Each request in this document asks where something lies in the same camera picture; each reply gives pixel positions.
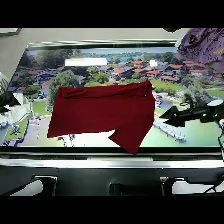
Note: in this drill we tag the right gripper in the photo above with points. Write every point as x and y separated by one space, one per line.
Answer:
175 116

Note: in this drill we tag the red shorts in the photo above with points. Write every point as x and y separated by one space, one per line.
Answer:
100 113

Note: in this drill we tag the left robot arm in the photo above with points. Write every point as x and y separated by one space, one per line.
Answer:
8 100

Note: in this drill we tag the purple garment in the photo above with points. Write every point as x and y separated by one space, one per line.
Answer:
203 46

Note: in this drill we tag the white garment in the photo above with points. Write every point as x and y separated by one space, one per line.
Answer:
20 115

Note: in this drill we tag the silver frame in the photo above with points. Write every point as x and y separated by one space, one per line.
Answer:
110 163

